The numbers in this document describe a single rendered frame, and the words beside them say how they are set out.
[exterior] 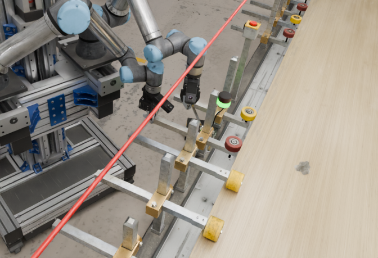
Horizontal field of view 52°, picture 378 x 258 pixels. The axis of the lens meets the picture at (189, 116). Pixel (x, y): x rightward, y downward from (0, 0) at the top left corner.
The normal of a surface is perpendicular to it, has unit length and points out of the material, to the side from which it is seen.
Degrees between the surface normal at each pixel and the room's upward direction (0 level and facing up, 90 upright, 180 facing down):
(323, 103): 0
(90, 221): 0
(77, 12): 86
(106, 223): 0
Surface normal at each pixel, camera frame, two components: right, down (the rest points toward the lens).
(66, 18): 0.42, 0.59
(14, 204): 0.13, -0.74
